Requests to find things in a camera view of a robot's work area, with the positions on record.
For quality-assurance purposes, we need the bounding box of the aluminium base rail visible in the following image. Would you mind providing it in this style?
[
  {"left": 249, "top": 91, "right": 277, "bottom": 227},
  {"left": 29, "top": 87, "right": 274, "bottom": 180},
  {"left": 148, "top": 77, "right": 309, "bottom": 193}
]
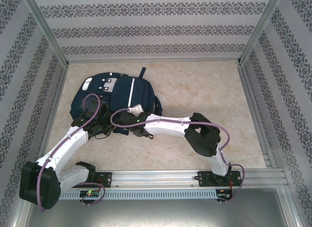
[{"left": 23, "top": 169, "right": 286, "bottom": 188}]

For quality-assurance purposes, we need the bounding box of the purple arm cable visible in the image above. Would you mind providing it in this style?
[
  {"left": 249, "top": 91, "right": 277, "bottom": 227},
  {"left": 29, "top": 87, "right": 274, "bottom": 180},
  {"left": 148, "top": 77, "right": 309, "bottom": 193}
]
[
  {"left": 36, "top": 93, "right": 106, "bottom": 212},
  {"left": 110, "top": 108, "right": 246, "bottom": 204}
]

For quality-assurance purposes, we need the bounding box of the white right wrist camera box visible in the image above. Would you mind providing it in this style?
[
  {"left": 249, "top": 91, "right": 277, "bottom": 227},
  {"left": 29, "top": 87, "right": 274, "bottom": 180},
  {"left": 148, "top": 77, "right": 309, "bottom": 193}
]
[{"left": 128, "top": 103, "right": 144, "bottom": 115}]

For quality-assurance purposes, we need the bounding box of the navy blue backpack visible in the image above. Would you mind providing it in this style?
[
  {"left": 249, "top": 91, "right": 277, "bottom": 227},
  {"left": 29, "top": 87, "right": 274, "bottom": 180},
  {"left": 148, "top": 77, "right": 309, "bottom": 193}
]
[{"left": 70, "top": 67, "right": 163, "bottom": 136}]

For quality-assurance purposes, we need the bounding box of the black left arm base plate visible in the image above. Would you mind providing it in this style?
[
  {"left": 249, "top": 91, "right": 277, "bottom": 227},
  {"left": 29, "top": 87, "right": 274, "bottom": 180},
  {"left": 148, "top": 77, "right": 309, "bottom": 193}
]
[{"left": 94, "top": 172, "right": 113, "bottom": 188}]

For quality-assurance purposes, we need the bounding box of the slotted grey cable duct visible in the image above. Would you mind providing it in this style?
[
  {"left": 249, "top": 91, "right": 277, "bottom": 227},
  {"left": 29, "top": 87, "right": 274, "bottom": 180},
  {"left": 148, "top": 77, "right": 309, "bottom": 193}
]
[{"left": 59, "top": 189, "right": 217, "bottom": 201}]

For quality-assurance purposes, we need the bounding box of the aluminium table edge rail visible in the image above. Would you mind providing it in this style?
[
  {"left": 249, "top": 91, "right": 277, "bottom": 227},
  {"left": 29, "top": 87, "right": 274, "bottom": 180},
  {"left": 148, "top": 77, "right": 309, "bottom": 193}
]
[
  {"left": 33, "top": 63, "right": 69, "bottom": 171},
  {"left": 65, "top": 57, "right": 241, "bottom": 64},
  {"left": 237, "top": 63, "right": 278, "bottom": 169}
]

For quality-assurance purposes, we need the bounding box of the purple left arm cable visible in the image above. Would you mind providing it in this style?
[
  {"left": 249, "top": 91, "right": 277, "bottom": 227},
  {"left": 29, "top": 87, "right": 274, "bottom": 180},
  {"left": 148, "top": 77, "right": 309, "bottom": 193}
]
[{"left": 36, "top": 93, "right": 106, "bottom": 212}]

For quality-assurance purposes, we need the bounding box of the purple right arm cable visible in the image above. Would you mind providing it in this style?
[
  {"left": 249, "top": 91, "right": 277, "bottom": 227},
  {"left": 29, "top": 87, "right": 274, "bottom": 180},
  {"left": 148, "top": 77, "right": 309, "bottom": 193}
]
[{"left": 110, "top": 108, "right": 246, "bottom": 204}]

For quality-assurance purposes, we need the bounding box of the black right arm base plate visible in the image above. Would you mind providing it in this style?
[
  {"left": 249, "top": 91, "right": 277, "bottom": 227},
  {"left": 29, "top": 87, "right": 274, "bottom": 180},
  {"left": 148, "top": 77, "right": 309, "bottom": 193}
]
[{"left": 197, "top": 170, "right": 243, "bottom": 188}]

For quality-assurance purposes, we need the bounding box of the aluminium frame post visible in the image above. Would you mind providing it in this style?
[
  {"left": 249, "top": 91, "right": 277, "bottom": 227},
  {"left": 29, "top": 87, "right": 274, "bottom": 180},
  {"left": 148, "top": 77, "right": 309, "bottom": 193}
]
[
  {"left": 20, "top": 0, "right": 70, "bottom": 66},
  {"left": 237, "top": 0, "right": 286, "bottom": 65}
]

